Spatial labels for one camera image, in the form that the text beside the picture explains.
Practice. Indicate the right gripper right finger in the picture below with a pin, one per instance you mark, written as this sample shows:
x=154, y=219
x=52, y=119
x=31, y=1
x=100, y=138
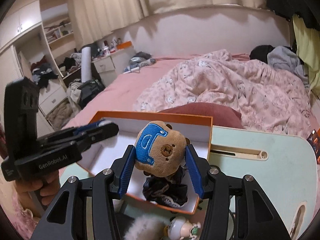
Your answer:
x=255, y=215

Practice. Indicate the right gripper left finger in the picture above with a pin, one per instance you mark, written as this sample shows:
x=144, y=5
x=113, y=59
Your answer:
x=65, y=217

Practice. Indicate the cartoon figure keychain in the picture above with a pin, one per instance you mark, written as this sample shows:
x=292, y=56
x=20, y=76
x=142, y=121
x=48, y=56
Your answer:
x=181, y=228

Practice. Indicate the white fluffy pom pom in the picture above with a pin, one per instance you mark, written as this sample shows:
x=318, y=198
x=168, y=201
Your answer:
x=145, y=227

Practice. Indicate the brown bear plush blue cap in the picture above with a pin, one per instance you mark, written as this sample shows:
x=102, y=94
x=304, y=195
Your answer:
x=159, y=149

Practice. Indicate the left hand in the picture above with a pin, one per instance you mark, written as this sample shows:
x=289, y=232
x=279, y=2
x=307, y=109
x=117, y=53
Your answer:
x=48, y=186

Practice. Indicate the orange cardboard box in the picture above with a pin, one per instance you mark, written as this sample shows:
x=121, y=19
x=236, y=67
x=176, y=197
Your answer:
x=198, y=129

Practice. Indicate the mint green lap table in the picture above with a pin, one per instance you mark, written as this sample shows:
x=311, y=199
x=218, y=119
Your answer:
x=288, y=175

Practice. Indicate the dark patterned scrunchie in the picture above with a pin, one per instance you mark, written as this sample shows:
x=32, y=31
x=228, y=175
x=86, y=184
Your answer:
x=167, y=191

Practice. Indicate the black bag on floor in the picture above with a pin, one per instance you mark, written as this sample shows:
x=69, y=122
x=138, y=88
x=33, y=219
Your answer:
x=89, y=90

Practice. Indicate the dark red pillow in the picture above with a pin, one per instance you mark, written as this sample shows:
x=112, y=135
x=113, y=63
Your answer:
x=222, y=115

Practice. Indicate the pink bed sheet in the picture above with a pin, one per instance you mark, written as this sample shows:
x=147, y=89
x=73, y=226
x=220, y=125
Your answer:
x=121, y=94

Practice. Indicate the pink patterned duvet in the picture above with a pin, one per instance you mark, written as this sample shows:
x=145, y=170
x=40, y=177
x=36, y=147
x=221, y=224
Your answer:
x=269, y=100

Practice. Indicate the white paper roll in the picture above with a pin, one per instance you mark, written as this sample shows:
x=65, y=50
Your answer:
x=86, y=73

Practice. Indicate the white bedside drawer unit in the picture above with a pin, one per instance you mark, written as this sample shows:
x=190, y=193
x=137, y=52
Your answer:
x=110, y=66

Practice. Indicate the orange box on shelf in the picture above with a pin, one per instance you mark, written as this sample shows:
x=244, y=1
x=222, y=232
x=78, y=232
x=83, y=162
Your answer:
x=124, y=45

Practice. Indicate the clothes heap on bed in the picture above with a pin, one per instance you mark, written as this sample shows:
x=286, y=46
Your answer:
x=140, y=60

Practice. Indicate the grey clothing pile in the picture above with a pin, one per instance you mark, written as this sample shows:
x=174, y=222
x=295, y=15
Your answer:
x=282, y=58

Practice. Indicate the black clothing on bed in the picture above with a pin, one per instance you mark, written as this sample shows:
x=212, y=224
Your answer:
x=260, y=53

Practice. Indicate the lime green garment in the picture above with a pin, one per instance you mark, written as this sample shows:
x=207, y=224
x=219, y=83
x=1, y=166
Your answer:
x=308, y=50

